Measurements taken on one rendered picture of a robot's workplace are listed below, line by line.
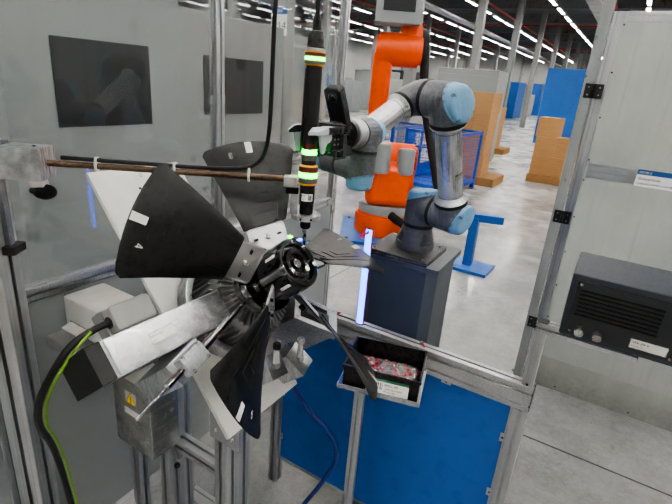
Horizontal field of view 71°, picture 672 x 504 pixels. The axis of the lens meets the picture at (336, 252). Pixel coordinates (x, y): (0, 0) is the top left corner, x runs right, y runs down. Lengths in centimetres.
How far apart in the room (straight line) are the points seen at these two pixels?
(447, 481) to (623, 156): 174
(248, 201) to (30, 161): 46
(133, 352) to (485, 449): 108
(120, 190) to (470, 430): 120
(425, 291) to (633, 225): 130
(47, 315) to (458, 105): 135
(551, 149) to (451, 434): 892
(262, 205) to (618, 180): 197
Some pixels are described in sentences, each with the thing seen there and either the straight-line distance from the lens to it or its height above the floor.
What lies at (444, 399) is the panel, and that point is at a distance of 157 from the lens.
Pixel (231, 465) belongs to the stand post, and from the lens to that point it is 143.
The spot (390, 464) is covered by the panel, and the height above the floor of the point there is 36.
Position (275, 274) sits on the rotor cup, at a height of 121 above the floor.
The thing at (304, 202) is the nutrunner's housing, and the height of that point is 134.
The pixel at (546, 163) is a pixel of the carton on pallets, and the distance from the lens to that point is 1026.
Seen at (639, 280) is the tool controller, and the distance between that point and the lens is 127.
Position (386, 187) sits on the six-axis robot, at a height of 59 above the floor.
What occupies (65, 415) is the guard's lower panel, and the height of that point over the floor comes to 54.
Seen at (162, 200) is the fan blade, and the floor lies 137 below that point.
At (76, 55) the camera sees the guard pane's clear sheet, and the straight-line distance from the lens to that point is 155.
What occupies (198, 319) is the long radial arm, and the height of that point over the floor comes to 111.
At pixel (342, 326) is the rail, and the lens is 160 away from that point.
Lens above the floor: 161
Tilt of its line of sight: 20 degrees down
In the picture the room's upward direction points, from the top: 5 degrees clockwise
